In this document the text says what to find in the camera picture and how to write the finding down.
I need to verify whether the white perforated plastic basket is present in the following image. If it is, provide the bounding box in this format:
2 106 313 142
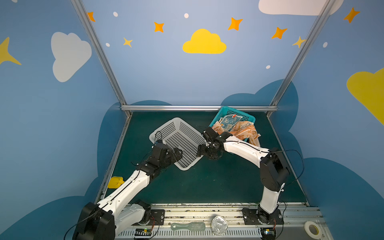
149 118 207 171

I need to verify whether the orange white patterned towel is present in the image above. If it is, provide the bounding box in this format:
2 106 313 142
212 121 261 147

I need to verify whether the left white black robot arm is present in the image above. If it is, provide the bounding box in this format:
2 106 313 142
72 140 183 240

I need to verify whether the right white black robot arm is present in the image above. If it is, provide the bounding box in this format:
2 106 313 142
197 127 290 225

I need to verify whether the blue patterned towel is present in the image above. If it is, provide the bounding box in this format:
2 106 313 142
219 114 243 132

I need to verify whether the teal perforated plastic basket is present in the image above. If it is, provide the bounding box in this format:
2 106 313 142
210 107 261 147

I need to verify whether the yellow plastic scoop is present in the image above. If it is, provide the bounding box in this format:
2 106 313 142
107 177 125 189

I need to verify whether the green plastic brush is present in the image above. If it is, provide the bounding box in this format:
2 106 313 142
171 222 206 232

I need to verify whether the left small circuit board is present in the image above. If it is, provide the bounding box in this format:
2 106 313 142
134 228 153 240

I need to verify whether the small circuit board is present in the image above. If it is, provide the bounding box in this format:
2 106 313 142
261 228 277 240
134 228 153 240

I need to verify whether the right small circuit board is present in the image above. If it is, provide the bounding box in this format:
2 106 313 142
261 228 277 240

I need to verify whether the white tape roll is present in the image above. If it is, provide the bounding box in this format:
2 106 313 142
304 221 323 240

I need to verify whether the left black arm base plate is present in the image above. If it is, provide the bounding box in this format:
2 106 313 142
134 210 165 226

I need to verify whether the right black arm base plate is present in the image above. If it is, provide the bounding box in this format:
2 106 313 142
242 208 284 225

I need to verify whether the aluminium front rail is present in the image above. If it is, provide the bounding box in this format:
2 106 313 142
116 203 333 240

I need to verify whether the aluminium frame left post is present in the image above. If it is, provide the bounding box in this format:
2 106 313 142
71 0 127 105

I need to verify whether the aluminium frame post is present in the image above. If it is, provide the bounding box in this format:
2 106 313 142
270 0 337 109
71 0 127 105

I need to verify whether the aluminium frame right post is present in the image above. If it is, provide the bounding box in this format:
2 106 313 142
270 0 337 109

